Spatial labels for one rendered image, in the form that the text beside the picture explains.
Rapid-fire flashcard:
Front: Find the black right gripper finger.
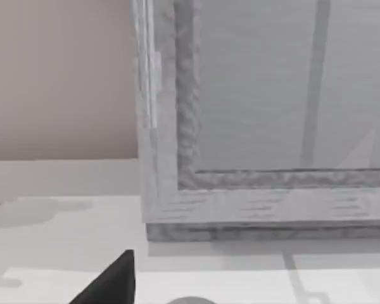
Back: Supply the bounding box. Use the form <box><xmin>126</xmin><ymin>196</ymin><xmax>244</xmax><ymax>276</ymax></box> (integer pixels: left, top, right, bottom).
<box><xmin>68</xmin><ymin>249</ymin><xmax>136</xmax><ymax>304</ymax></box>

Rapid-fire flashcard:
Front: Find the grey round object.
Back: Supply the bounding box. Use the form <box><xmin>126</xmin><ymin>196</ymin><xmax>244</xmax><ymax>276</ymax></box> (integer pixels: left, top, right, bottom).
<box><xmin>166</xmin><ymin>296</ymin><xmax>215</xmax><ymax>304</ymax></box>

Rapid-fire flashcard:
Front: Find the grey cabinet door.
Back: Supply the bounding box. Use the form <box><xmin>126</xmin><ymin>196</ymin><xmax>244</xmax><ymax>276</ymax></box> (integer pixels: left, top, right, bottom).
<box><xmin>174</xmin><ymin>0</ymin><xmax>380</xmax><ymax>191</ymax></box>

